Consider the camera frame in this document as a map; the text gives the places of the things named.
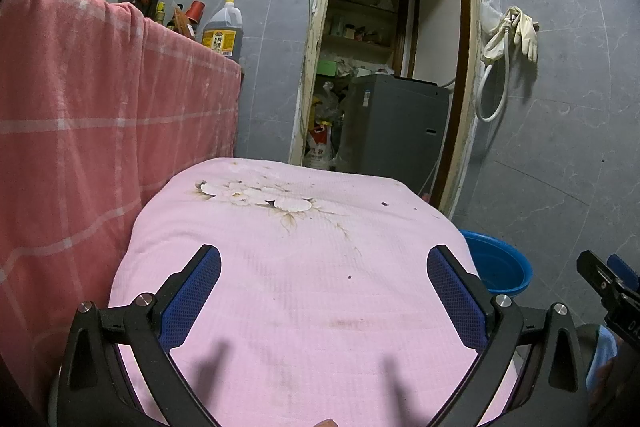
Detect red white sack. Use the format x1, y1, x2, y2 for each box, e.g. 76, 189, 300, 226
305, 121, 335, 171

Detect white cable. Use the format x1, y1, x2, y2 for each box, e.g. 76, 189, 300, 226
420, 152, 443, 192

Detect person's right hand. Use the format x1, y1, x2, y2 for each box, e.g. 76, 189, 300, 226
587, 354, 623, 408

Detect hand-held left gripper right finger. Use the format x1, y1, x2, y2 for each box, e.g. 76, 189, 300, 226
426, 244, 588, 427

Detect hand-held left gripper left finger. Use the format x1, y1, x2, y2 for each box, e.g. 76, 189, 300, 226
57, 244, 223, 427

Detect orange packet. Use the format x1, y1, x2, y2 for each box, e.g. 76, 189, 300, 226
172, 4, 198, 38

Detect salmon checked towel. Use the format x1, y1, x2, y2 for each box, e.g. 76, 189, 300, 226
0, 0, 242, 408

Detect cream rubber glove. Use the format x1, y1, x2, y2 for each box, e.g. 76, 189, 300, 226
512, 7, 540, 62
481, 19, 508, 64

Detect blue clothing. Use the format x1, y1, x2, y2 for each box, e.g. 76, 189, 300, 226
585, 324, 621, 390

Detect pink floral blanket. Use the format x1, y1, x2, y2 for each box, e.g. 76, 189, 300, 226
107, 157, 521, 427

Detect grey washing machine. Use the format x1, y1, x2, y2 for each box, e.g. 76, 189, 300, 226
337, 74, 451, 192

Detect large cooking oil bottle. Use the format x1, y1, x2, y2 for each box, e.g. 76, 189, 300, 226
201, 0, 246, 62

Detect wooden door frame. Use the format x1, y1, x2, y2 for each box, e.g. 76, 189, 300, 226
289, 0, 486, 218

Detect white hose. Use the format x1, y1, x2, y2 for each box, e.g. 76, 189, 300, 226
475, 14, 516, 122

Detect blue plastic basin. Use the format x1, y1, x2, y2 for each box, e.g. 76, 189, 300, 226
459, 229, 533, 298

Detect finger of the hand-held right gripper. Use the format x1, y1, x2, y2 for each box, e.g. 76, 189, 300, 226
606, 253, 640, 293
576, 249, 627, 306

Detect wooden shelf unit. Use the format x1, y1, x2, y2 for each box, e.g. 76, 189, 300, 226
322, 0, 416, 78

